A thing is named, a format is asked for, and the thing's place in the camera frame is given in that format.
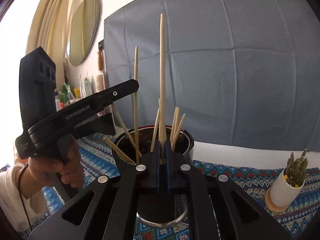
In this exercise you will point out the black cylindrical utensil holder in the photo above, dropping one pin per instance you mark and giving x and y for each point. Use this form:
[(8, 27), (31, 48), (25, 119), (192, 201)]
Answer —
[(159, 205)]

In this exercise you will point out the round wall mirror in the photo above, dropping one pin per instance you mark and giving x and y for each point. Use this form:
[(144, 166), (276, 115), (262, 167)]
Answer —
[(84, 26)]

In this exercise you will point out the person's left forearm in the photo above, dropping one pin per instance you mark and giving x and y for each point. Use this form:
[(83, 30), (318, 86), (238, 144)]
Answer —
[(22, 186)]

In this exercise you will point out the wooden hairbrush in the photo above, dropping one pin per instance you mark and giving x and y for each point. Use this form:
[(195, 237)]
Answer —
[(100, 80)]

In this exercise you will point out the white pot with cactus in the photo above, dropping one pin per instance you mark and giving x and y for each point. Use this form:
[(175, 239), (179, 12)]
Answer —
[(290, 181)]

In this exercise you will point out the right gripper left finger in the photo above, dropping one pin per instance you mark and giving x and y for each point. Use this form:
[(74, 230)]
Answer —
[(152, 162)]

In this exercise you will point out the patterned blue tablecloth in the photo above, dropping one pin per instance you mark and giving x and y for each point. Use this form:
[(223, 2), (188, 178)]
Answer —
[(97, 159)]

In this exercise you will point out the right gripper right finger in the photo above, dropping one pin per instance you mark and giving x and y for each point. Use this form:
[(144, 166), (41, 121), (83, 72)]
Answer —
[(173, 161)]

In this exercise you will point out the beige curtain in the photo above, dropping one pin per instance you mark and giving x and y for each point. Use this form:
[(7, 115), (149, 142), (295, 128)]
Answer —
[(49, 28)]

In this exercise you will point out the black side shelf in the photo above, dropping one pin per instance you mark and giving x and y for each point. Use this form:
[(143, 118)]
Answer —
[(96, 124)]

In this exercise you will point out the white pump bottle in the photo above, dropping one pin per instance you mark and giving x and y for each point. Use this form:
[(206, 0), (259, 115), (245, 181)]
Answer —
[(87, 87)]

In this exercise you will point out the person's left hand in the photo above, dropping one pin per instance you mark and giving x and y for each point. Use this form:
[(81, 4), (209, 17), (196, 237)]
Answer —
[(71, 172)]

